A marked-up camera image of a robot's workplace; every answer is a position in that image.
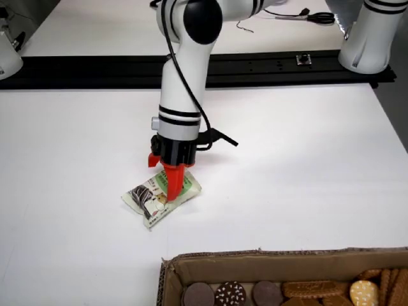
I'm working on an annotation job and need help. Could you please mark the long rectangular brown biscuit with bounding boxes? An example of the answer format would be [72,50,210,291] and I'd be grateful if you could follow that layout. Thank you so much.
[280,279,350,300]

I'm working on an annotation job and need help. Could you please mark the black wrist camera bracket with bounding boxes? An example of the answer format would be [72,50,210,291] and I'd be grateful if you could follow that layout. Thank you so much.
[197,127,239,150]

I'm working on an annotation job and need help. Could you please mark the black cable with plug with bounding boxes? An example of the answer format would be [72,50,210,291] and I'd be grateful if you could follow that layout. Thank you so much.
[263,8,310,17]

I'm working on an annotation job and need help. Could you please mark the plain brown round cookie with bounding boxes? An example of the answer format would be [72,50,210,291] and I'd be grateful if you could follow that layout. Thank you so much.
[252,280,284,306]
[180,282,215,306]

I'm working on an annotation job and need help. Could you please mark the chocolate cookie white sprinkles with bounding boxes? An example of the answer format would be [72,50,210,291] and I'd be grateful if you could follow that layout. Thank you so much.
[214,280,247,306]

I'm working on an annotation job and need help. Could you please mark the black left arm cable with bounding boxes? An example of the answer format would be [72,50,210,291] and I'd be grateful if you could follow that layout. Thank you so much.
[161,0,214,150]

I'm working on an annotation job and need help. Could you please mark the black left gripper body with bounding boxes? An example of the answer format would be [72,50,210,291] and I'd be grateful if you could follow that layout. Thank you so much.
[150,134,200,166]

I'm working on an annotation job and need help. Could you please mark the black aluminium rail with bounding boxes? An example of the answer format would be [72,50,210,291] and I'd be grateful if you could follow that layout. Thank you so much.
[0,49,398,91]

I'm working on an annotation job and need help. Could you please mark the green white snack packet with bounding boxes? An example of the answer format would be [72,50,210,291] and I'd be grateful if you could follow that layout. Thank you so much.
[120,167,203,231]

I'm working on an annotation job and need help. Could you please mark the yellow round speckled cookie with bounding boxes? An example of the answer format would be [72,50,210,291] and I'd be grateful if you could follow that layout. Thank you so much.
[349,279,379,306]

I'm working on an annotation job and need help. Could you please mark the orange ridged biscuit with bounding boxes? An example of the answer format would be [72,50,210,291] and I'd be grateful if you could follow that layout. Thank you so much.
[358,269,383,283]

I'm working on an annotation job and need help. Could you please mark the thin dark wire scrap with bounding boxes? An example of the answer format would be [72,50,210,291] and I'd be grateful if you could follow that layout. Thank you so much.
[235,18,255,34]

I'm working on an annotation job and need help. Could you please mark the brown cardboard box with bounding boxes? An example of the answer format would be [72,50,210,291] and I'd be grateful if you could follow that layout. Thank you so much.
[156,245,408,306]

